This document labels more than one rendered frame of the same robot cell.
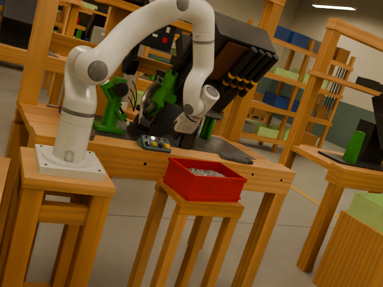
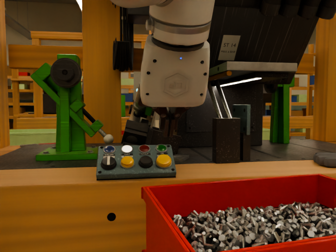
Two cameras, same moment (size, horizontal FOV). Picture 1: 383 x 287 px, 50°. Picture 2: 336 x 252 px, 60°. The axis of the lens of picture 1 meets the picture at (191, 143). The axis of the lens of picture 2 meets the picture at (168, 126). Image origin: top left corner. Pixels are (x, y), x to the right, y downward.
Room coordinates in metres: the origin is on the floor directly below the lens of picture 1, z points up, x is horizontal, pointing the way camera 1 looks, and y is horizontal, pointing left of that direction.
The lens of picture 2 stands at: (1.45, -0.12, 1.04)
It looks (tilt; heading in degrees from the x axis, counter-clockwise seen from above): 4 degrees down; 24
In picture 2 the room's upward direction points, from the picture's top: straight up
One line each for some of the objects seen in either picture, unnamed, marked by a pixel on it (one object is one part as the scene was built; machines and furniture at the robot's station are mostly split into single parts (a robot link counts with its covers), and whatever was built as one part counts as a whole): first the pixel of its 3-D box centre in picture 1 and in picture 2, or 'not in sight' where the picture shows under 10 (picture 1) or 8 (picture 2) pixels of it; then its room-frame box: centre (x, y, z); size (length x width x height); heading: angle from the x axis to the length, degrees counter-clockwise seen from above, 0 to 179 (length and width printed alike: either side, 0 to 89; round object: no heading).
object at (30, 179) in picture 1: (65, 171); not in sight; (1.49, 0.43, 0.83); 0.32 x 0.32 x 0.04; 29
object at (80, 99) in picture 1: (82, 78); not in sight; (1.51, 0.45, 1.19); 0.19 x 0.12 x 0.24; 35
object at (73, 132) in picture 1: (73, 135); not in sight; (1.49, 0.43, 0.97); 0.19 x 0.19 x 0.18
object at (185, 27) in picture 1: (174, 23); not in sight; (2.52, 0.31, 1.52); 0.90 x 0.25 x 0.04; 123
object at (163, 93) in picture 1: (169, 89); not in sight; (2.21, 0.20, 1.17); 0.13 x 0.12 x 0.20; 123
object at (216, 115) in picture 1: (193, 106); (229, 77); (2.26, 0.05, 1.11); 0.39 x 0.16 x 0.03; 33
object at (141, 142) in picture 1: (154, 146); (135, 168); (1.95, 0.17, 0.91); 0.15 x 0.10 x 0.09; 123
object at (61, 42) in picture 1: (153, 67); (172, 60); (2.62, 0.37, 1.23); 1.30 x 0.05 x 0.09; 123
